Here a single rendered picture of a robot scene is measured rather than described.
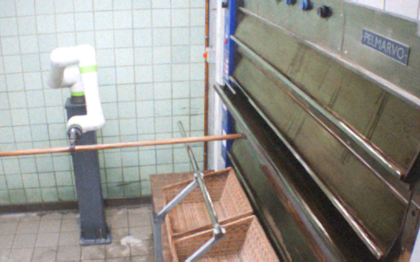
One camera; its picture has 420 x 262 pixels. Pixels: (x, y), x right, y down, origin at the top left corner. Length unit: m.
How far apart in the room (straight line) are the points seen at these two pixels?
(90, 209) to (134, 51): 1.31
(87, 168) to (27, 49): 1.08
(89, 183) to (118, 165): 0.59
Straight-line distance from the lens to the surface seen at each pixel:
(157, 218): 2.28
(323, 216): 1.52
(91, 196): 3.49
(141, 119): 3.77
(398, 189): 1.25
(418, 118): 1.19
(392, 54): 1.26
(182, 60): 3.64
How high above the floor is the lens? 2.24
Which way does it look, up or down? 23 degrees down
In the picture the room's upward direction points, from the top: 1 degrees clockwise
